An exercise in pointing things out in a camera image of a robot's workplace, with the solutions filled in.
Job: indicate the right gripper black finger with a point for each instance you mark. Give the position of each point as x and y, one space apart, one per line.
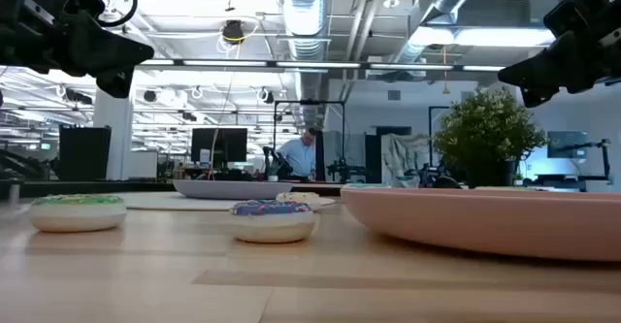
558 66
536 96

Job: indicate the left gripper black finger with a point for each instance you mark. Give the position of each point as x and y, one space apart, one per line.
111 51
116 83

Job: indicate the small green sprinkled donut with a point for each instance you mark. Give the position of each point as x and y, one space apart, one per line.
77 216

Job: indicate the large blue iced donut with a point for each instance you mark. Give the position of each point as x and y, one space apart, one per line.
364 186

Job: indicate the small purple sprinkled donut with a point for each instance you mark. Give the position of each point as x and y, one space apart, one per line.
271 223

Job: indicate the small white chocolate-drizzle donut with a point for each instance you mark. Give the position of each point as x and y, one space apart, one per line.
301 197

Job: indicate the white pillar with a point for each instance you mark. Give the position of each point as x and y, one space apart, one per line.
114 138

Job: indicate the green potted plant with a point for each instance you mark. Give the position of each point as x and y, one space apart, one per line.
485 129

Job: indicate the black upright panel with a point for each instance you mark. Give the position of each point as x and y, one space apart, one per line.
85 153

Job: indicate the black computer monitor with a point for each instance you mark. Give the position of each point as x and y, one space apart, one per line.
218 144

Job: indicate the white round plate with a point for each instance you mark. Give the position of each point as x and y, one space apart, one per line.
160 202

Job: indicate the pink round plate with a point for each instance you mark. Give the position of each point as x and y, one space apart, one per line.
485 226

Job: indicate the white draped cloth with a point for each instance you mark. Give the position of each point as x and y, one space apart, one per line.
402 155

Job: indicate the purple round plate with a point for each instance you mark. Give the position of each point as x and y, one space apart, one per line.
228 189

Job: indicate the black overhead light bar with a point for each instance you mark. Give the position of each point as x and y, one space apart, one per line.
364 64

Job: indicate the person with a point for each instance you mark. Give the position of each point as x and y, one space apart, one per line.
298 155

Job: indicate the wall screen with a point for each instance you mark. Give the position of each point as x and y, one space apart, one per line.
566 143

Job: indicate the black aluminium table frame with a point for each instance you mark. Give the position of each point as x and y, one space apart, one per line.
97 188

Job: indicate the black overhead camera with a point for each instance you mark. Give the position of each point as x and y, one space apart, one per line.
233 31

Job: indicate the thin black stand frame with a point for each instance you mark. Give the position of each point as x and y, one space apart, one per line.
310 102

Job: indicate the silver ribbed ventilation duct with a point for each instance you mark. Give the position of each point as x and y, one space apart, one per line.
303 12

